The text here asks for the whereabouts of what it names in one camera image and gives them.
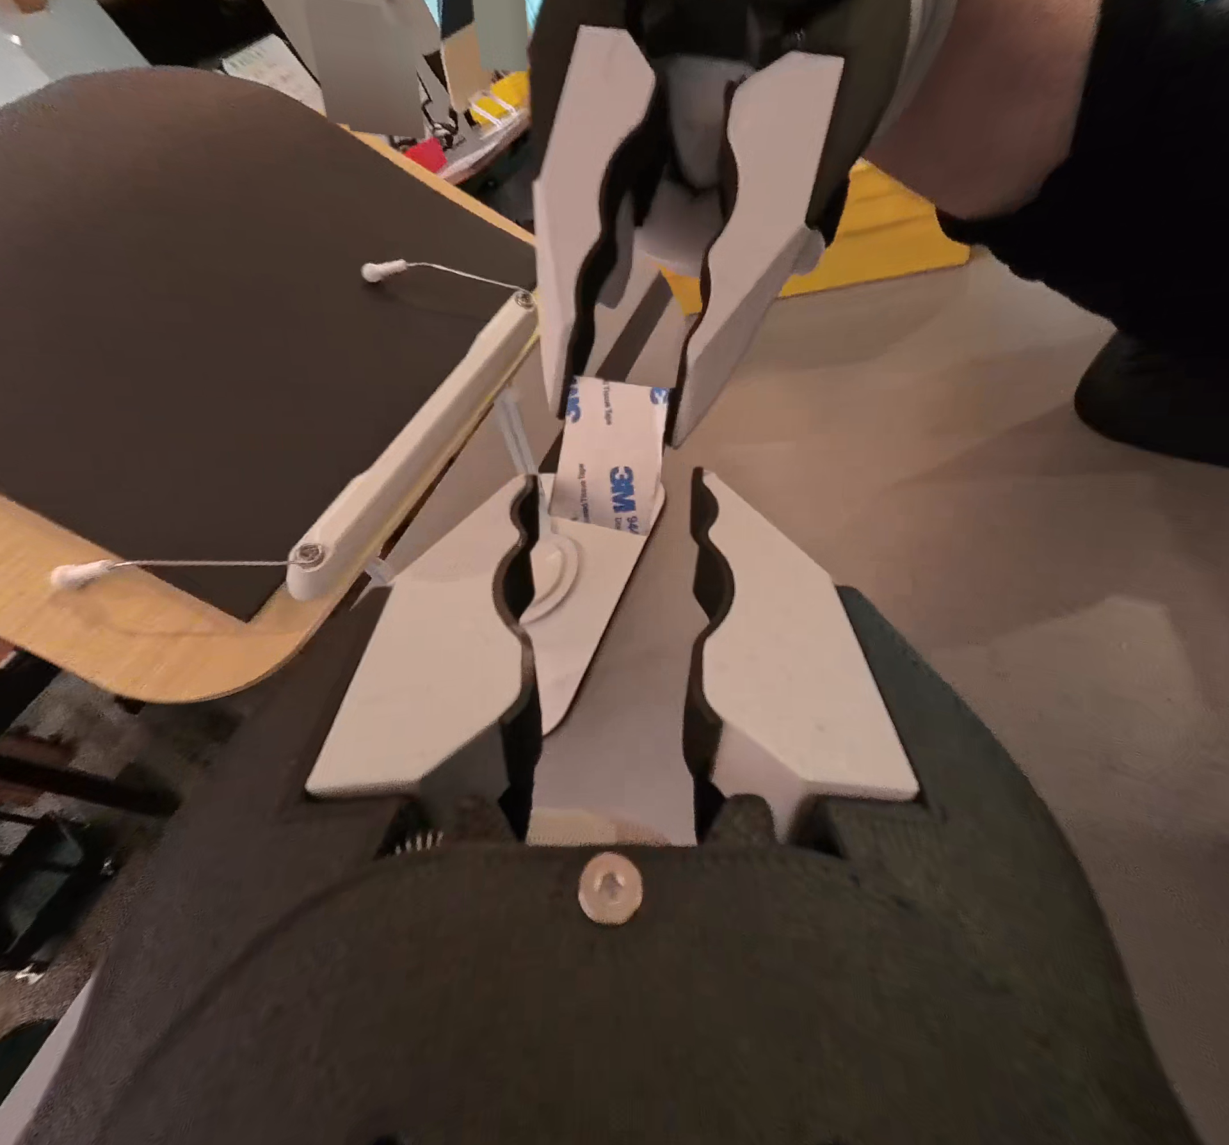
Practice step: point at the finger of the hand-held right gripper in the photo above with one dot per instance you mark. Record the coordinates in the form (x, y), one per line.
(768, 193)
(586, 184)

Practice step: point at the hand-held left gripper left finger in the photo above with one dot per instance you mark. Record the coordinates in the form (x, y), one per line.
(432, 664)

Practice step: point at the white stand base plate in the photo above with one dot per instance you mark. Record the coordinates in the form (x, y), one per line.
(586, 626)

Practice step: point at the white foam tape piece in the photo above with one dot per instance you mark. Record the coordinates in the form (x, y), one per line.
(615, 482)

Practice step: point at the grey standing panel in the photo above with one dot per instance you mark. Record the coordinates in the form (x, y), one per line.
(366, 50)

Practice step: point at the yellow plastic bin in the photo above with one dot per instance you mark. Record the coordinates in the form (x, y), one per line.
(902, 232)

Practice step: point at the person's right hand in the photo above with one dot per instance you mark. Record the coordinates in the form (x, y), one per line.
(934, 2)

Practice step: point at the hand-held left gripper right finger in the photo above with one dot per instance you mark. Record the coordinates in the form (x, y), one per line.
(797, 684)

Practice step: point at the dark-faced wooden stand board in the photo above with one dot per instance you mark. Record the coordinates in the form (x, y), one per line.
(192, 299)

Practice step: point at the person's right forearm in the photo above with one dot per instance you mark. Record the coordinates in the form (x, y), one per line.
(1018, 79)

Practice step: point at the clear stand strut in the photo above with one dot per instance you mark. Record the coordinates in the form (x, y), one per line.
(519, 439)

